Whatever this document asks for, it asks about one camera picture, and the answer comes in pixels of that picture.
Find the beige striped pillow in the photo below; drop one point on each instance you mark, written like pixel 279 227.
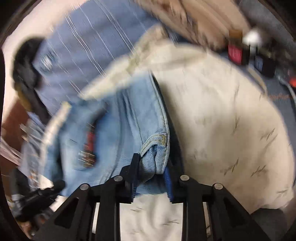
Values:
pixel 205 23

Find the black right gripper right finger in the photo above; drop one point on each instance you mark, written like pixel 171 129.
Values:
pixel 182 189

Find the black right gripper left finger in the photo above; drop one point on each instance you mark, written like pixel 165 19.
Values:
pixel 117 190

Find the blue denim jeans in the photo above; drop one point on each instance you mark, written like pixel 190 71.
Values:
pixel 100 136

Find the blue plaid pillow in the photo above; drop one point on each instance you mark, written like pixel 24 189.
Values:
pixel 84 44

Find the cream leaf-print bed sheet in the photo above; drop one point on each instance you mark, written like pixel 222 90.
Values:
pixel 229 130

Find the black cap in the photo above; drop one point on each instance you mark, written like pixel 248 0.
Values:
pixel 27 79

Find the dark blue box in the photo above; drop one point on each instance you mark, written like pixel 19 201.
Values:
pixel 266 66

